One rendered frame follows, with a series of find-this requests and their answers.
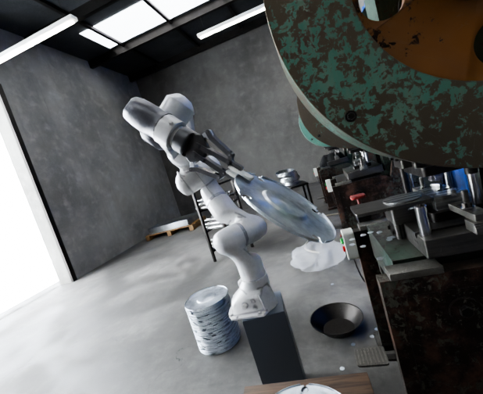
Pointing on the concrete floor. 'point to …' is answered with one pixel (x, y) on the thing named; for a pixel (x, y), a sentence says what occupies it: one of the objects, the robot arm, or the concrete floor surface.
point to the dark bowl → (337, 320)
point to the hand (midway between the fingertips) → (240, 174)
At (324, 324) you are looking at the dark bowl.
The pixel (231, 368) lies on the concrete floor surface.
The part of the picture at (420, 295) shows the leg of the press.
